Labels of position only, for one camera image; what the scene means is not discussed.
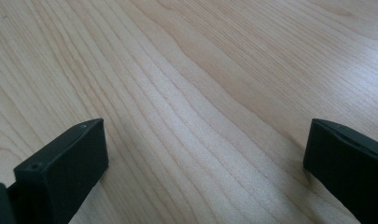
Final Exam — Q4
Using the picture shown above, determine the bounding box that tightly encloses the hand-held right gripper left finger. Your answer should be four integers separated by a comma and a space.
7, 118, 110, 224

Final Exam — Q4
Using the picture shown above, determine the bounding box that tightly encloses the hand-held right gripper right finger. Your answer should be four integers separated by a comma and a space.
302, 118, 378, 224

